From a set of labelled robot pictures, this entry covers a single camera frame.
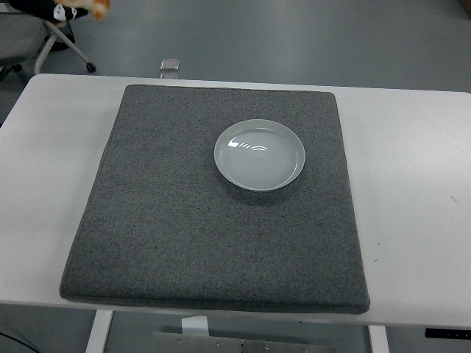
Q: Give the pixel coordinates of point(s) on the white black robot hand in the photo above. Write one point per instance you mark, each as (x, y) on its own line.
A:
(40, 9)

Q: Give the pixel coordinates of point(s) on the orange croissant bread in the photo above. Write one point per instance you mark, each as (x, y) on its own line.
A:
(100, 7)

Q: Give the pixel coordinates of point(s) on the white round plate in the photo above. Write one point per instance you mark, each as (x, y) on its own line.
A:
(259, 158)

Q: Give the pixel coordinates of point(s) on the grey metal plate with screws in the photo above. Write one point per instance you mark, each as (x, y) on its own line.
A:
(235, 343)

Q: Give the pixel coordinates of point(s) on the grey office chair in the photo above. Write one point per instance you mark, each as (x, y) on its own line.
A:
(18, 40)

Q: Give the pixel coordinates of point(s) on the grey felt mat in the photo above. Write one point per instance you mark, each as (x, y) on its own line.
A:
(206, 239)

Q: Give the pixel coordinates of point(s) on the white table leg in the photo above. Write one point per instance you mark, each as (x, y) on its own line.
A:
(98, 332)
(378, 340)

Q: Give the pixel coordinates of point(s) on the white paper tag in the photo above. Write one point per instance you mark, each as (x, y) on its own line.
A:
(194, 326)

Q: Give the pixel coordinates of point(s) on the brown box corner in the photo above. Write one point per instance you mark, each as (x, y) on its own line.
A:
(468, 7)

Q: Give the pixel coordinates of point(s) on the black table control panel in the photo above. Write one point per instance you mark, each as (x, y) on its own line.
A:
(447, 333)

